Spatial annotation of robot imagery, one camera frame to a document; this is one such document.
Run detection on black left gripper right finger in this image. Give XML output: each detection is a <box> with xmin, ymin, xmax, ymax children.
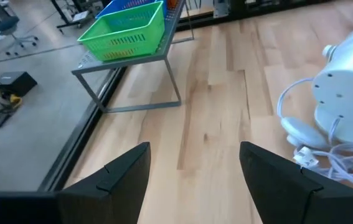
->
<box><xmin>239</xmin><ymin>141</ymin><xmax>353</xmax><ymax>224</ymax></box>

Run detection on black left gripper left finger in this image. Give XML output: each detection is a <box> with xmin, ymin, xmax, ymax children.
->
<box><xmin>57</xmin><ymin>142</ymin><xmax>151</xmax><ymax>224</ymax></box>

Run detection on white spotlight lamp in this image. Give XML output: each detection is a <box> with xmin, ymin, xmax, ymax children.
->
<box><xmin>311</xmin><ymin>11</ymin><xmax>353</xmax><ymax>147</ymax></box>

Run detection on grey perforated metal shelf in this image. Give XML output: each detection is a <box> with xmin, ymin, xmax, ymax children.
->
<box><xmin>71</xmin><ymin>0</ymin><xmax>195</xmax><ymax>113</ymax></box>

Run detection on green plastic basket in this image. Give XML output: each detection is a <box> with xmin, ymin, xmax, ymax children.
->
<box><xmin>77</xmin><ymin>1</ymin><xmax>166</xmax><ymax>62</ymax></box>

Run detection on blue plastic basket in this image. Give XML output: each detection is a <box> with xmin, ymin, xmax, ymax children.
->
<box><xmin>95</xmin><ymin>0</ymin><xmax>168</xmax><ymax>19</ymax></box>

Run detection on grey office chair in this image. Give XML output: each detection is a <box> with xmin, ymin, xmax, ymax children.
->
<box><xmin>0</xmin><ymin>7</ymin><xmax>39</xmax><ymax>57</ymax></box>

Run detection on white round mounting plate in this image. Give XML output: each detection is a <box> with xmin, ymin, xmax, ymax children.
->
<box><xmin>280</xmin><ymin>116</ymin><xmax>330</xmax><ymax>150</ymax></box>

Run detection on black box on floor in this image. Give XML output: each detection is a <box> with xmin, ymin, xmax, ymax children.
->
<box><xmin>0</xmin><ymin>71</ymin><xmax>39</xmax><ymax>97</ymax></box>

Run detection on white lamp power cord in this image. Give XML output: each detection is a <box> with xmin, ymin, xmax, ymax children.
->
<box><xmin>276</xmin><ymin>77</ymin><xmax>353</xmax><ymax>192</ymax></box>

